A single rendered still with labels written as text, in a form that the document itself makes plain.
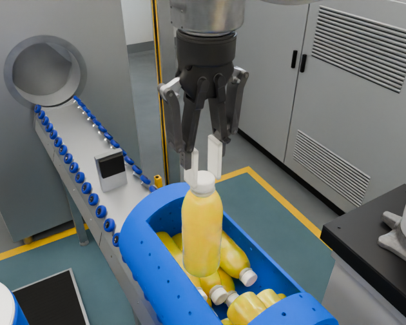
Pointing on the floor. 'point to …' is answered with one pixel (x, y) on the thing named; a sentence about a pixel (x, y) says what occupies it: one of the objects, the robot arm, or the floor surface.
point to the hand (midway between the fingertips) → (203, 162)
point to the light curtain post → (160, 26)
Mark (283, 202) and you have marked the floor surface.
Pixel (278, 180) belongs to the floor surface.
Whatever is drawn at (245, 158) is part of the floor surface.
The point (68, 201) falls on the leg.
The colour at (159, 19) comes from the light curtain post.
